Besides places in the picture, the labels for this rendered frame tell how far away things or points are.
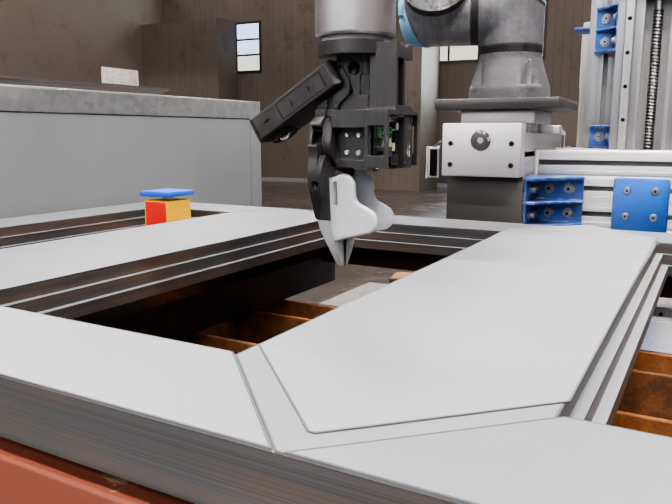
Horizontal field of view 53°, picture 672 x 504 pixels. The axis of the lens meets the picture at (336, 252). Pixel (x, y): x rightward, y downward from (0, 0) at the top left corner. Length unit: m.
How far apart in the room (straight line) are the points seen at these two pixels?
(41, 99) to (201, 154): 0.40
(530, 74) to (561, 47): 10.91
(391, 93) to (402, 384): 0.33
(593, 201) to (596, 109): 0.26
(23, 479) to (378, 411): 0.20
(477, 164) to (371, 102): 0.57
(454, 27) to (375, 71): 0.72
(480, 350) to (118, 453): 0.20
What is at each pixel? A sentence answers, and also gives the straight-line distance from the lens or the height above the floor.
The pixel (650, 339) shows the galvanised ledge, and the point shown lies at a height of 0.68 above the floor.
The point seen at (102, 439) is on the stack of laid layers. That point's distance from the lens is 0.35.
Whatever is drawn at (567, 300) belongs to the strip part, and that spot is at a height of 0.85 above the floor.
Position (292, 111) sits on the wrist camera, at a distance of 0.66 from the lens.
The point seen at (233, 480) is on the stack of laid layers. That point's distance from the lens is 0.30.
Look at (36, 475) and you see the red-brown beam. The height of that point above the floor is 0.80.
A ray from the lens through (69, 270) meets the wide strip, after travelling 0.67.
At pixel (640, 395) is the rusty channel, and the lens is 0.81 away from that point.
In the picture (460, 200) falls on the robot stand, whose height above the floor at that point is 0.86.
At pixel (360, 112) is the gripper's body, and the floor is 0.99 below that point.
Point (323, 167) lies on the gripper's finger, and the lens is 0.62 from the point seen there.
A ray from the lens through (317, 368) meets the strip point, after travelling 0.37.
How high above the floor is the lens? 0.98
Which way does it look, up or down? 10 degrees down
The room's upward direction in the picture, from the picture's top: straight up
